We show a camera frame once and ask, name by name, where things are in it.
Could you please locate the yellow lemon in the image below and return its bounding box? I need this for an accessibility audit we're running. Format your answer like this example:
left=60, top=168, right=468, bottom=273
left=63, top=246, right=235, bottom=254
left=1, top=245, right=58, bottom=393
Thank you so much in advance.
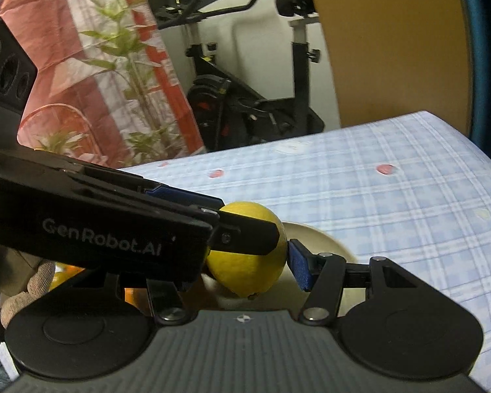
left=206, top=201, right=289, bottom=299

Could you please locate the cream round plate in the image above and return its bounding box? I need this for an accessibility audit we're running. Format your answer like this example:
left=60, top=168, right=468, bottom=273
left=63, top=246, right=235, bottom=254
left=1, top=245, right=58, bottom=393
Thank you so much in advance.
left=188, top=221, right=367, bottom=319

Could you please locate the person's left hand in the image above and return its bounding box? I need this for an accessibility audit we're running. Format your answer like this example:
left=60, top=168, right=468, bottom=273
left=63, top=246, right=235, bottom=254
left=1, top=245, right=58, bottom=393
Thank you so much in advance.
left=0, top=241, right=57, bottom=330

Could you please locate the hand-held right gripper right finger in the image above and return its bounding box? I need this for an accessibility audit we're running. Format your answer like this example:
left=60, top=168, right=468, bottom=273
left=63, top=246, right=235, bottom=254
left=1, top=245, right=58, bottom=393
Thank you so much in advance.
left=287, top=237, right=419, bottom=327

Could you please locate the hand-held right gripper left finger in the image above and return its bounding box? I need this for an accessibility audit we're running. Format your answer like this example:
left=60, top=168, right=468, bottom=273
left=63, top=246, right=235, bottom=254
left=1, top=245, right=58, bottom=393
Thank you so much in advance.
left=53, top=272, right=190, bottom=326

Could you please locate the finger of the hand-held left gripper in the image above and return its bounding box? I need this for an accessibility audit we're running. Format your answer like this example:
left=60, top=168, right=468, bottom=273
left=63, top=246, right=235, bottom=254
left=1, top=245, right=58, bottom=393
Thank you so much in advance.
left=207, top=209, right=282, bottom=256
left=144, top=185, right=227, bottom=214

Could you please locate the black exercise bike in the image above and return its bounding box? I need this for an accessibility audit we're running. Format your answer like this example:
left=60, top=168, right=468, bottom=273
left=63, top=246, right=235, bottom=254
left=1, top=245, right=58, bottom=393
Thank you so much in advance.
left=153, top=0, right=326, bottom=152

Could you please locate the wooden door panel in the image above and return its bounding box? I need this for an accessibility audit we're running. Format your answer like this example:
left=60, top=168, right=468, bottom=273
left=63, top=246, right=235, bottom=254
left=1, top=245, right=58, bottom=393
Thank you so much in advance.
left=303, top=0, right=475, bottom=129

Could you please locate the orange tangerine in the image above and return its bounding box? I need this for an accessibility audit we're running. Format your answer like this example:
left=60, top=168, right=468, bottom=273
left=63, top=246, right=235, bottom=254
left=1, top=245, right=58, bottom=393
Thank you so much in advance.
left=124, top=288, right=150, bottom=309
left=49, top=265, right=86, bottom=291

